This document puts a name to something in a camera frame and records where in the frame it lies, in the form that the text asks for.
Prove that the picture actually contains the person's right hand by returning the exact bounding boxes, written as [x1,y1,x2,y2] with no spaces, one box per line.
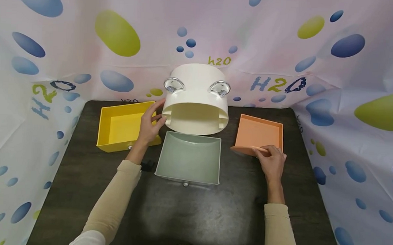
[250,144,288,186]

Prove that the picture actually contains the person's left hand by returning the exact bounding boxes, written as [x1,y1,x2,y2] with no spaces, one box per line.
[136,97,168,150]

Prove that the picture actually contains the orange plastic drawer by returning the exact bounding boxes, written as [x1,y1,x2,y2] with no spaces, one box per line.
[230,114,285,158]

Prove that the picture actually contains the cream round drawer cabinet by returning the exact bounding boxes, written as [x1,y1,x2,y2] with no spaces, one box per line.
[160,62,232,137]

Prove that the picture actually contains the person's right forearm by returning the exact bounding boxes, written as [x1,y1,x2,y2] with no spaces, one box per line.
[262,180,303,245]

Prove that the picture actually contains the person's left forearm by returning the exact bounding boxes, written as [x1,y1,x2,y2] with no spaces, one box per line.
[67,142,149,245]

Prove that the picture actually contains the chrome suction cup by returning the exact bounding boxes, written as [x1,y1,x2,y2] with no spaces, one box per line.
[208,80,231,98]
[163,77,186,94]

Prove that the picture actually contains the yellow plastic drawer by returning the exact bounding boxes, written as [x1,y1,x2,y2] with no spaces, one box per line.
[96,99,164,155]

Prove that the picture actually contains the black wrist band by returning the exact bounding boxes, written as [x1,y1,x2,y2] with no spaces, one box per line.
[139,160,158,173]

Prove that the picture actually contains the green plastic drawer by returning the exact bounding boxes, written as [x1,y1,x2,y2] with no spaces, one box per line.
[154,130,222,189]

